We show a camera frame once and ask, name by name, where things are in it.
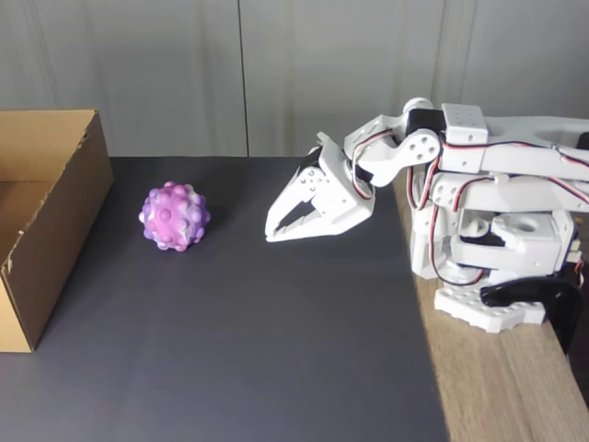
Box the brown cardboard box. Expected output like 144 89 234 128
0 109 115 355

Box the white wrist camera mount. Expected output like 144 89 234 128
297 132 345 174

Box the white panelled cabinet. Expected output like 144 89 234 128
0 0 589 158

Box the pink purple bumpy ball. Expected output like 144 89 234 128
139 180 212 252

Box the dark grey table mat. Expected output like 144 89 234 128
0 156 450 442

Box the black table clamp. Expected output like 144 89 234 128
480 278 582 355

